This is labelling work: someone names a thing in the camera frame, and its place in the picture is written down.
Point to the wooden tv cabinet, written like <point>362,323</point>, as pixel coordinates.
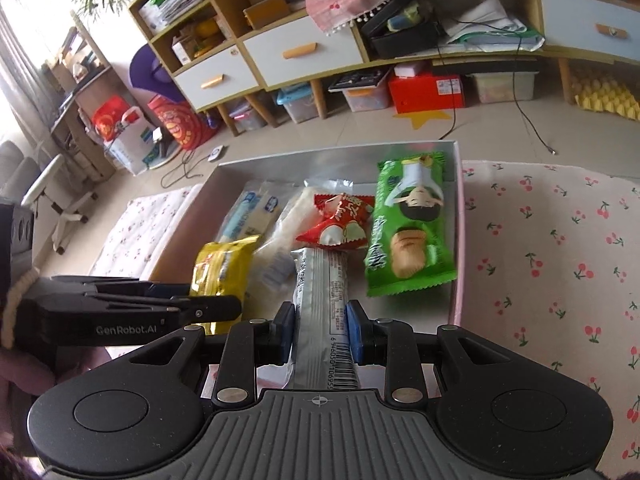
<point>215,51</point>

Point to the small pink lid bin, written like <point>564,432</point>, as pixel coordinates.
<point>245,117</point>

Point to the light blue drawer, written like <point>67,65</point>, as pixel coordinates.
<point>592,25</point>

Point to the red round gift bag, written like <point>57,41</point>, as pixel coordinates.
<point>189,129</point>

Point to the silver snack bar packet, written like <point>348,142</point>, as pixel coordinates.
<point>321,357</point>

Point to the left white drawer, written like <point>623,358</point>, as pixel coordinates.
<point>216,79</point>

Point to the red candy snack packet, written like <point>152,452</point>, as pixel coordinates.
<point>343,223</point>

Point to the grey office chair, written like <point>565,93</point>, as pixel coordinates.
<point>24,182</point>

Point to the green cartoon snack packet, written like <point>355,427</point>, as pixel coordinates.
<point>407,249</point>

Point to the yellow egg tray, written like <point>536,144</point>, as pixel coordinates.
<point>604,94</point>

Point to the blue white clear snack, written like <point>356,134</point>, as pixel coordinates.
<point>255,210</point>

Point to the yellow star floor sticker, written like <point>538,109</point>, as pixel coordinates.
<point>419,119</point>

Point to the yellow snack packet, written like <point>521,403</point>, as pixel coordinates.
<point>222,268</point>

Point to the white remote on floor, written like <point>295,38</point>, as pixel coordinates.
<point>216,153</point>

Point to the white red shopping bag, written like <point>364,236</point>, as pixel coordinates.
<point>133,141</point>

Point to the wooden side shelf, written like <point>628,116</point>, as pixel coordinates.
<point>88,80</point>

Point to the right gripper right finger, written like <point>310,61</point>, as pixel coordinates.
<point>392,345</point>

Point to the purple hat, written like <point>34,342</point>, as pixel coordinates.
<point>146,72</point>

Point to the brown cardboard box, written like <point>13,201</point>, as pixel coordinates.
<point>266,12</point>

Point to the red cardboard box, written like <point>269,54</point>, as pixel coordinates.
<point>425,92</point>

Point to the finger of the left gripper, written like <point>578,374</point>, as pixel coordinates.
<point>125,286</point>
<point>116,320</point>

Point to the black open case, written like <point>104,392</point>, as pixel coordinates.
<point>402,27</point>

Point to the cherry print pink blanket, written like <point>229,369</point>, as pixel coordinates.
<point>552,271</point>

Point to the white drawer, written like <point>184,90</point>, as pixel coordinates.
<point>216,79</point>
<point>299,50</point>

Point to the left hand pink glove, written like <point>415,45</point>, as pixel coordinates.
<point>23,376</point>

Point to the blue lid storage bin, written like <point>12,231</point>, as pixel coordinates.
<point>298,101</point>

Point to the pink shallow cardboard box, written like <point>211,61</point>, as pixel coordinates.
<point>352,170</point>

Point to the bin with black tray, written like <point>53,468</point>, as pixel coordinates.
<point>364,90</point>

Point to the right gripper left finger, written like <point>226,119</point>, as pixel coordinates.
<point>248,346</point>

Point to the clear storage bin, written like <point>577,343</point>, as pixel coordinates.
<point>504,87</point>

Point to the stack of papers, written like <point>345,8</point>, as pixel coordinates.
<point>488,27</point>

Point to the middle white drawer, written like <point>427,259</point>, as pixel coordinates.
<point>299,50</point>

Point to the white clear bread packet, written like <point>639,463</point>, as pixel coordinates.
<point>273,262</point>

